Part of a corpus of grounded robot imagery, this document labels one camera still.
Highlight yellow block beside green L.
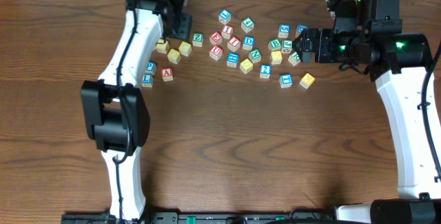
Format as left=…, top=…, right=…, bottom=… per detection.
left=156, top=39, right=170, bottom=54

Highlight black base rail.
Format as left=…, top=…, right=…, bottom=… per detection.
left=60, top=210, right=334, bottom=224

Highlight green block Z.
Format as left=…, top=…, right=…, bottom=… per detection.
left=192, top=32, right=204, bottom=47

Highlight red block A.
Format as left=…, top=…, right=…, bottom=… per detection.
left=161, top=67, right=174, bottom=81

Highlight yellow block cluster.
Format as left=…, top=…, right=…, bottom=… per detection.
left=270, top=50, right=283, bottom=65
left=167, top=49, right=181, bottom=64

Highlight green block 4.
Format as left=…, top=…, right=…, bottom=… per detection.
left=241, top=17, right=255, bottom=33

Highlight yellow block right cluster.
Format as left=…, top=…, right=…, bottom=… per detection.
left=270, top=50, right=283, bottom=65

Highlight blue block P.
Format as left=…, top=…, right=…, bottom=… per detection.
left=145, top=61, right=157, bottom=76

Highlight red block U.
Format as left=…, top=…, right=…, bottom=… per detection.
left=209, top=45, right=223, bottom=61

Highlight blue block d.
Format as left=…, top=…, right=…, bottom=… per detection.
left=243, top=36, right=255, bottom=50
left=295, top=24, right=309, bottom=37

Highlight green block N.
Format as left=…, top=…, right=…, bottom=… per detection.
left=248, top=48, right=262, bottom=63

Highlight green block B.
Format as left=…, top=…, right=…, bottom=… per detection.
left=268, top=38, right=282, bottom=51

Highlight blue block 2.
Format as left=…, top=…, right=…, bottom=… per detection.
left=260, top=64, right=271, bottom=79

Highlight yellow block C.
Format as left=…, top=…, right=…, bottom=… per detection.
left=178, top=41, right=192, bottom=57

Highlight blue block T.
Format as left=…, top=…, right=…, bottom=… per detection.
left=279, top=74, right=293, bottom=88

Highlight blue block l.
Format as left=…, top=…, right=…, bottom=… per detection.
left=218, top=9, right=232, bottom=25
left=141, top=74, right=154, bottom=88

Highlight yellow block lower left cluster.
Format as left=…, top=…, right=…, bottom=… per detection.
left=167, top=49, right=181, bottom=64

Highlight red block E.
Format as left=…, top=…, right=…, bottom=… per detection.
left=209, top=31, right=223, bottom=45

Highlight red block I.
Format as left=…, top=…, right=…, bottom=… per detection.
left=221, top=25, right=234, bottom=40

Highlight blue block right D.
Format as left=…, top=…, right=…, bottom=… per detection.
left=295, top=24, right=309, bottom=37

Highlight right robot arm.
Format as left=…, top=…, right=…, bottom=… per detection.
left=294, top=0, right=440, bottom=223

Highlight green block R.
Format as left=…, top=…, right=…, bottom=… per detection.
left=288, top=52, right=301, bottom=66

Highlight blue block top L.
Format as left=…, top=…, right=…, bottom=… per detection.
left=218, top=9, right=232, bottom=25

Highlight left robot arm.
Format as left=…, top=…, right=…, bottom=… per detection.
left=61, top=0, right=192, bottom=223

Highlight blue block 5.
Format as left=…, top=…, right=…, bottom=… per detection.
left=278, top=23, right=291, bottom=39

